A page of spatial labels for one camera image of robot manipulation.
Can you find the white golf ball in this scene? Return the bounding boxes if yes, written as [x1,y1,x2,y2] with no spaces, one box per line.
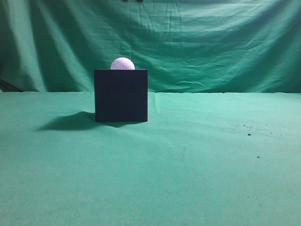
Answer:
[110,57,135,70]

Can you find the dark purple foam cube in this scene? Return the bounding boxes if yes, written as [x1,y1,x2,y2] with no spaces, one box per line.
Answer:
[94,69,148,122]

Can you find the green table cloth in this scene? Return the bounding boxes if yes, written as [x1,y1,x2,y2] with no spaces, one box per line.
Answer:
[0,92,301,226]

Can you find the green backdrop cloth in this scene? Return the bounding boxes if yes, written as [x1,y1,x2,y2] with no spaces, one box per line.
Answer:
[0,0,301,93]

